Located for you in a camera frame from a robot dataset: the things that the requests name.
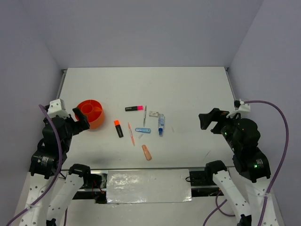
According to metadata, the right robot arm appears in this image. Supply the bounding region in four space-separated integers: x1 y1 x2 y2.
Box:
198 108 279 226

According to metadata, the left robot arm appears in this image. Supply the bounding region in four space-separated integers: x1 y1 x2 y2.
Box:
7 104 92 226

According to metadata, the orange round pen holder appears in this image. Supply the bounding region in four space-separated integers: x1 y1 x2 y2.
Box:
77 99 105 129

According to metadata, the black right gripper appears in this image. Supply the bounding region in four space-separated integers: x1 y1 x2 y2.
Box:
198 106 243 150

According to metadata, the salmon pink eraser stick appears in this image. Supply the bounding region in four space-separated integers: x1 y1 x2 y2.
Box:
142 145 152 161

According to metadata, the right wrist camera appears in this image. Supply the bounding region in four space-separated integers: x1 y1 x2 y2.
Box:
226 99 251 118

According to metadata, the light blue correction tape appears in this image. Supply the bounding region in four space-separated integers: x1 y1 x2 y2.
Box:
135 128 151 134

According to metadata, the orange clear pen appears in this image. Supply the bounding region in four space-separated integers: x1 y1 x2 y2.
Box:
128 122 135 146

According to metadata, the small white eraser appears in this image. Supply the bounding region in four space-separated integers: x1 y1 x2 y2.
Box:
149 111 159 117

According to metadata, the silver foil covered plate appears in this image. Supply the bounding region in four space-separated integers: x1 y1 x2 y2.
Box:
106 169 192 204

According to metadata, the pink highlighter black body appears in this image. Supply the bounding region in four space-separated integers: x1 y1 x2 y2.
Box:
125 105 143 112

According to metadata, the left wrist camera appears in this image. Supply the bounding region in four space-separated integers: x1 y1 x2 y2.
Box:
48 99 68 118

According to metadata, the blue glue bottle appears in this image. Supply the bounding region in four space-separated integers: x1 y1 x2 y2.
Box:
158 114 165 137

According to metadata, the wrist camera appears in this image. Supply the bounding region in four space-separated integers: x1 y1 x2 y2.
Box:
226 99 251 118
48 99 68 118

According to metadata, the green clear pen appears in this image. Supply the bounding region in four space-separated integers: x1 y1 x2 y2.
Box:
143 105 147 127

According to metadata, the orange highlighter black body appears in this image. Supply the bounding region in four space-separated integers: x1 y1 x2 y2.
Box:
114 120 124 138

